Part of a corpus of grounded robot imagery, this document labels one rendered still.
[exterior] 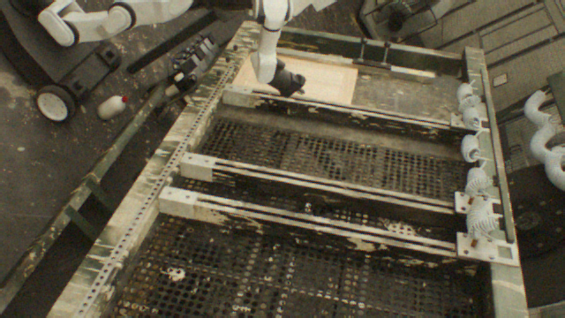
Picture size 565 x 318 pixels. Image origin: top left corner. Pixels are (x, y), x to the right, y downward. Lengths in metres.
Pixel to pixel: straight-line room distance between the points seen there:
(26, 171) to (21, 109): 0.33
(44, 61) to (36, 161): 0.49
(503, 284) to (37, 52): 2.29
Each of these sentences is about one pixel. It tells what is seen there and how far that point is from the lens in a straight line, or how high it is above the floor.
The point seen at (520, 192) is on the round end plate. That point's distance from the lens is 2.64.
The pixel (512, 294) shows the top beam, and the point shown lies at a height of 1.85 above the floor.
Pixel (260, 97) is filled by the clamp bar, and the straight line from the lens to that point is 2.37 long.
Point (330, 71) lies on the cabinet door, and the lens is 2.73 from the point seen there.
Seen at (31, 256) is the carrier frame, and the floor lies 0.18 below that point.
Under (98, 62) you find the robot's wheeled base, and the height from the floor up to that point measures 0.19.
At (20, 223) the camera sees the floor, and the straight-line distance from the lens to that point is 2.65.
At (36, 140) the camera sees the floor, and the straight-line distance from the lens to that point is 2.85.
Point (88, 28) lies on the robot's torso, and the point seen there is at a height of 0.41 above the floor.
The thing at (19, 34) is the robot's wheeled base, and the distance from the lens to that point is 2.87.
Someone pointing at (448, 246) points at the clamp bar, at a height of 1.69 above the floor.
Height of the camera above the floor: 2.20
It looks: 30 degrees down
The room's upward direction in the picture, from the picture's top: 66 degrees clockwise
